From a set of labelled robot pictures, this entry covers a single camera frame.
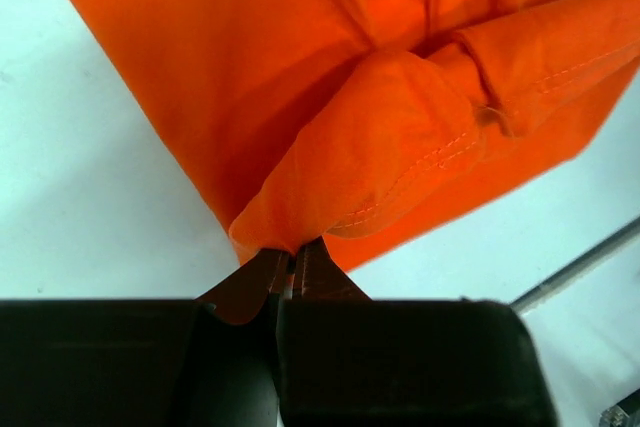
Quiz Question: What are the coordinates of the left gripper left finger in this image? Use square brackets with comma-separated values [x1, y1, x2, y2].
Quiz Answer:
[1, 250, 290, 426]

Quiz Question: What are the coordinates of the aluminium frame rail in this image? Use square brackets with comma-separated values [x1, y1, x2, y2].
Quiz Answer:
[510, 217, 639, 314]

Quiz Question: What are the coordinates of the orange t shirt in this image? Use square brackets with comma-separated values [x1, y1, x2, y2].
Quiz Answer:
[70, 0, 639, 270]

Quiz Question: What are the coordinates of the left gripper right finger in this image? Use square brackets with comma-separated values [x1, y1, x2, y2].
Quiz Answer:
[277, 240, 558, 426]

